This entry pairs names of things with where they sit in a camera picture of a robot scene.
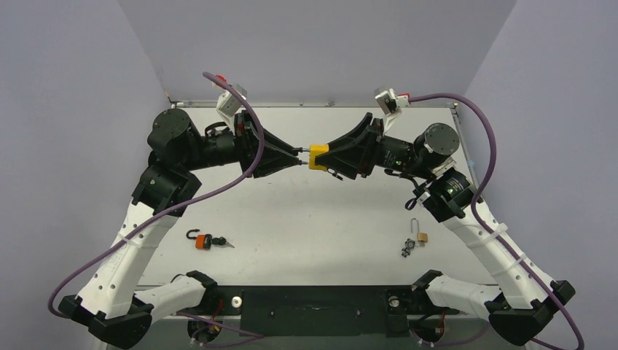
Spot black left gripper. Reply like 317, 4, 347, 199
181, 110, 300, 178

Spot yellow padlock with keys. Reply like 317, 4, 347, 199
297, 144, 343, 181

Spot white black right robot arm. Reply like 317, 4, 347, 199
309, 114, 575, 346

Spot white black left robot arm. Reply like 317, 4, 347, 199
58, 109, 300, 349

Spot orange padlock with keys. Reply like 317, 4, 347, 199
185, 229, 235, 250

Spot small brass padlock with keys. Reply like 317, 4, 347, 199
401, 218, 429, 258

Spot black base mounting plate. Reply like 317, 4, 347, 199
191, 285, 444, 338

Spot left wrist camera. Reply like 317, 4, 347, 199
216, 89, 243, 128

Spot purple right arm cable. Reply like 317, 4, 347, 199
407, 93, 586, 350

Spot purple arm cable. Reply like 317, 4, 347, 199
47, 71, 265, 319
407, 93, 586, 350

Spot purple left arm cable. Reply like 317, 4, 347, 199
47, 71, 265, 319

